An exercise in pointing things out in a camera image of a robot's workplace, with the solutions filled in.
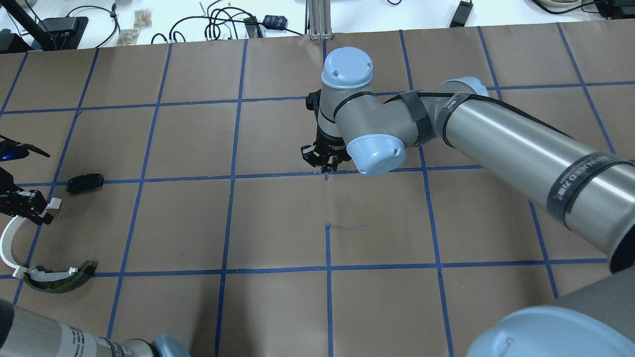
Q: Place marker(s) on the aluminium frame post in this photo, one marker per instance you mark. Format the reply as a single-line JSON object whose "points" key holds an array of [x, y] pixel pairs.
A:
{"points": [[318, 14]]}

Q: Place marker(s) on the white curved plastic part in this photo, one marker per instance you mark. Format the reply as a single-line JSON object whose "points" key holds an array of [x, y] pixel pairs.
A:
{"points": [[9, 233]]}

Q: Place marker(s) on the small black flat part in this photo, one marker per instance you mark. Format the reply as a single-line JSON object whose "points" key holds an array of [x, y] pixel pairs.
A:
{"points": [[84, 183]]}

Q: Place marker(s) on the black power adapter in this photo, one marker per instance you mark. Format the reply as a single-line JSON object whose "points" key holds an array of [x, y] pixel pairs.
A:
{"points": [[461, 14]]}

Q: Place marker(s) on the black curved brake shoe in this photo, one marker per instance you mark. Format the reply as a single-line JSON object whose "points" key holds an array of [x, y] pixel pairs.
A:
{"points": [[60, 282]]}

